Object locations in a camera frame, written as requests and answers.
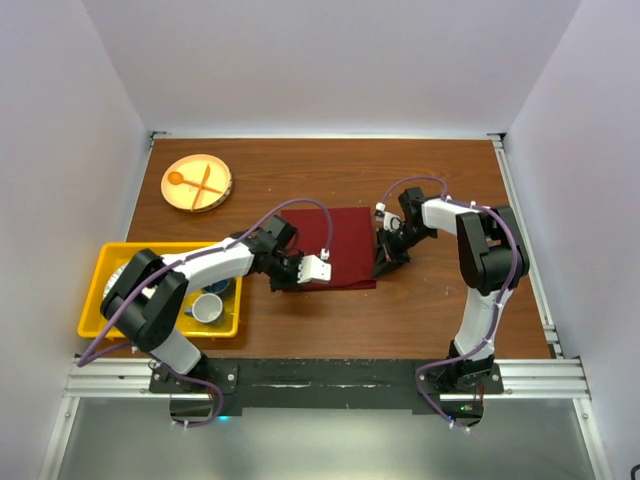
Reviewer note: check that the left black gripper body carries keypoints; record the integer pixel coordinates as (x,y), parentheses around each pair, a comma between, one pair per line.
(283,271)

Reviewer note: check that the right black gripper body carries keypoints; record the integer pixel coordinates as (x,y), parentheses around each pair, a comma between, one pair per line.
(397,243)

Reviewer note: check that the dark red cloth napkin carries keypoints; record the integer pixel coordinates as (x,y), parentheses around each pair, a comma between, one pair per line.
(352,248)

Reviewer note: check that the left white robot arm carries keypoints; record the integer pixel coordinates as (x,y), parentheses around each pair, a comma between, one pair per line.
(145,299)

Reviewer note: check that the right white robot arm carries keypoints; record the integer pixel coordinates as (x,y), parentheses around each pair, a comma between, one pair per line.
(491,259)

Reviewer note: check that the dark blue mug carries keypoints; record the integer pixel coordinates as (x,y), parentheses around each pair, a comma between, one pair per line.
(217,288)

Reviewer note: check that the grey white mug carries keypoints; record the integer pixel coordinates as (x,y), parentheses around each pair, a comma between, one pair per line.
(207,309)

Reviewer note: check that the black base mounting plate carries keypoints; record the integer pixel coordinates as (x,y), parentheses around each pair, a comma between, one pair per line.
(230,386)

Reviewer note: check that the orange round plate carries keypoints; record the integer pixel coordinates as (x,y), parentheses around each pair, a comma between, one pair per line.
(192,167)

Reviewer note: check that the orange plastic fork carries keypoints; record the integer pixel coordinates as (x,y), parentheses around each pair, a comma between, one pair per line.
(201,187)

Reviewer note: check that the orange plastic spoon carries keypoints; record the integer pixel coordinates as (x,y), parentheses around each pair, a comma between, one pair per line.
(176,178)

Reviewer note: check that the white paper plate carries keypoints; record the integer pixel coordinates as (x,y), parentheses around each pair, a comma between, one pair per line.
(113,279)

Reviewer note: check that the yellow plastic bin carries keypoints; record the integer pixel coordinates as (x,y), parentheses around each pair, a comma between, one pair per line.
(116,254)

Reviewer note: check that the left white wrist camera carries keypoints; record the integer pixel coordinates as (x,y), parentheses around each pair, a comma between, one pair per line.
(315,268)

